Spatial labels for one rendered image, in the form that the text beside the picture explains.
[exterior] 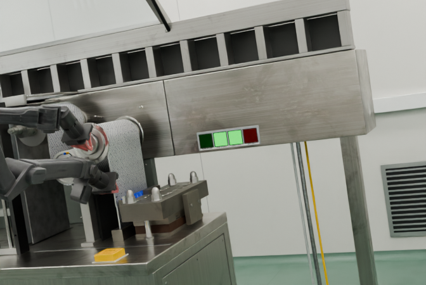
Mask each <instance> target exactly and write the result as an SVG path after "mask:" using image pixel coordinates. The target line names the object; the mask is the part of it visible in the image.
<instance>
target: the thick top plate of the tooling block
mask: <svg viewBox="0 0 426 285"><path fill-rule="evenodd" d="M193 189H198V193H199V198H200V199H202V198H204V197H206V196H208V195H209V191H208V187H207V180H199V182H197V183H192V184H190V181H189V182H177V184H175V185H171V186H168V185H165V186H163V187H161V188H160V190H159V191H160V194H161V197H162V200H160V201H152V197H151V195H152V193H151V194H145V195H142V196H140V197H138V198H136V202H135V203H131V204H126V203H125V204H121V205H119V206H120V213H121V218H122V222H137V221H147V220H163V219H166V218H167V217H169V216H171V215H173V214H175V213H176V212H178V211H180V210H182V209H183V208H184V205H183V197H182V194H184V193H187V192H188V191H191V190H193Z"/></svg>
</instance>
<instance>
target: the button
mask: <svg viewBox="0 0 426 285"><path fill-rule="evenodd" d="M124 255H125V250H124V248H110V249H105V250H103V251H101V252H99V253H97V254H95V255H94V260H95V262H106V261H115V260H116V259H118V258H120V257H122V256H124Z"/></svg>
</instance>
